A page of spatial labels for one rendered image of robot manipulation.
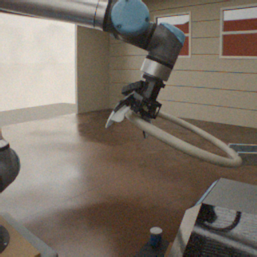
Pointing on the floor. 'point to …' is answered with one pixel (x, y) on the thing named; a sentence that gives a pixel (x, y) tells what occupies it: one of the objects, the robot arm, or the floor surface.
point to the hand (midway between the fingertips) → (125, 133)
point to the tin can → (155, 236)
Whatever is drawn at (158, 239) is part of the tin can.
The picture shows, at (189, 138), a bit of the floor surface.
